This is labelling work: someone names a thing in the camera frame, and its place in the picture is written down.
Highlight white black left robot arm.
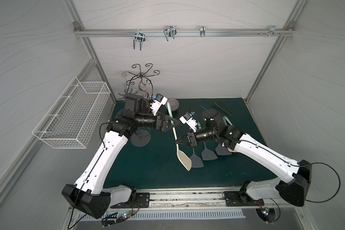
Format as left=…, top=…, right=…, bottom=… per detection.
left=62, top=94, right=179, bottom=219

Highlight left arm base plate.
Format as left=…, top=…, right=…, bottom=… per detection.
left=110, top=192, right=150, bottom=209

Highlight metal kitchen tongs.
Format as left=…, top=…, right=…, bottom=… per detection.
left=214, top=100, right=232, bottom=116

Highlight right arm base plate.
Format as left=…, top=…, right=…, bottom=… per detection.
left=221, top=191, right=265, bottom=207

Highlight mint cream utensil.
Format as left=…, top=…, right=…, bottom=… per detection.
left=166, top=102, right=193, bottom=172

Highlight mint grey pointed spatula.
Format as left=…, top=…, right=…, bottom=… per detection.
left=222, top=116, right=232, bottom=126

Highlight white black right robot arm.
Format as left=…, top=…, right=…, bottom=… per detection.
left=176, top=112, right=312, bottom=207

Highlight aluminium wall rail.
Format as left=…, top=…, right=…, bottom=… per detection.
left=74, top=28, right=296, bottom=38

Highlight metal rail hook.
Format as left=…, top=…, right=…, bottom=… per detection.
left=133, top=31, right=146, bottom=50
left=200, top=25, right=206, bottom=37
left=258, top=26, right=285, bottom=37
left=163, top=25, right=177, bottom=41

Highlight clear wine glass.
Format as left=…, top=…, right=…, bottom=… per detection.
left=121, top=71, right=134, bottom=88

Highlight green circuit board with wires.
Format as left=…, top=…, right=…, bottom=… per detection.
left=100, top=211, right=133, bottom=227

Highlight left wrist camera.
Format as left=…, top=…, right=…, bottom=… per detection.
left=150, top=94, right=168, bottom=116

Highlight grey utensil rack stand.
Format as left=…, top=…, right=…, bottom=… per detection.
left=118, top=85, right=151, bottom=148

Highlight white wire basket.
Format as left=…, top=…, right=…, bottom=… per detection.
left=32, top=76, right=110, bottom=149

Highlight copper swirl glass holder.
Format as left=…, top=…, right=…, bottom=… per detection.
left=126, top=63, right=161, bottom=100

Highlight lilac bowl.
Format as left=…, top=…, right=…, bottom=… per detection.
left=168, top=98, right=179, bottom=112

